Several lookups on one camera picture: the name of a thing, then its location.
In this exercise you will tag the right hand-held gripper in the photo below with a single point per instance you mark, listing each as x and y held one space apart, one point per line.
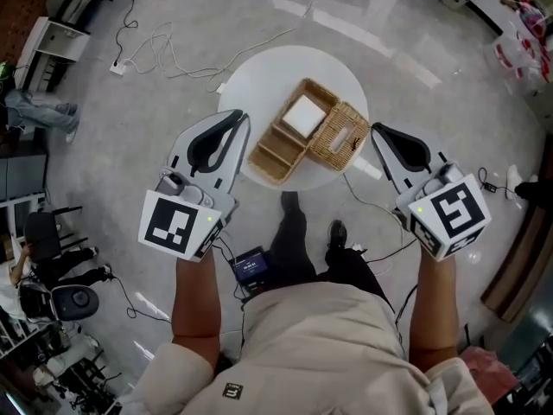
453 214

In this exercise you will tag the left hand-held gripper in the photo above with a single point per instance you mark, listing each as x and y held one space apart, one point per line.
170 225

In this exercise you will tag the woven wicker basket organizer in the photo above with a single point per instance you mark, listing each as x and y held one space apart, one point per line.
341 136

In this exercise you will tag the person's left forearm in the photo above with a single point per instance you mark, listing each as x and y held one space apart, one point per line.
196 301

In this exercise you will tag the person's right forearm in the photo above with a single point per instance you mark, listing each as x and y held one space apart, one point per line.
434 309

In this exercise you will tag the white square box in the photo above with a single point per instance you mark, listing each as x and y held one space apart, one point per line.
303 115

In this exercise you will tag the white power adapter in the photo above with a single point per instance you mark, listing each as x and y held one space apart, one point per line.
222 88

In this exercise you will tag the person's left black shoe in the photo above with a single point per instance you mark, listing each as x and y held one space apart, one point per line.
292 203

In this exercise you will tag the person's black shoe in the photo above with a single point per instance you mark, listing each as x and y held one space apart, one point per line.
292 203
337 234

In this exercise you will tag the person's right black shoe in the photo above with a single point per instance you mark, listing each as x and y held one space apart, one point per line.
337 234

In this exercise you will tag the black screen device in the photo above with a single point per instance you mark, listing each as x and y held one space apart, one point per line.
250 266

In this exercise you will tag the person's left leg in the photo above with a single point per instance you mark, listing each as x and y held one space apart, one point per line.
291 249

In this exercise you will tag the person's leg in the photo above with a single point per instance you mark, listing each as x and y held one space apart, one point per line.
354 272
291 249

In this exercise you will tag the person's right leg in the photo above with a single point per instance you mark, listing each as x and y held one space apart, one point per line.
354 272

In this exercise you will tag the pile of red white packets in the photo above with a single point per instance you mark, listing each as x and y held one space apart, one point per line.
525 50

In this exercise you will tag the wooden counter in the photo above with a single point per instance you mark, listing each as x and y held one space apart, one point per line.
525 266

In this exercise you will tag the white desk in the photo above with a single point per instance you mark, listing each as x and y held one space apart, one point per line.
65 43

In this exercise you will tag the dark grey cabinet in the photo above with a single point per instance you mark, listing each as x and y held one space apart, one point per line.
21 177

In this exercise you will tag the black chair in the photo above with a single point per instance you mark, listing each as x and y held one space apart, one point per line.
41 236

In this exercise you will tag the grey round stool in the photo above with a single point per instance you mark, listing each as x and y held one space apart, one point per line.
78 301

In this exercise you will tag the black backpack green trim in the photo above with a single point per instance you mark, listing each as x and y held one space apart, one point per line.
3 71

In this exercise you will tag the person's beige shirt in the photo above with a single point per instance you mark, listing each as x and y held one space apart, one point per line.
311 353

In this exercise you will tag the pink cloth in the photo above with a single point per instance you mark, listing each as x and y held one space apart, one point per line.
492 374

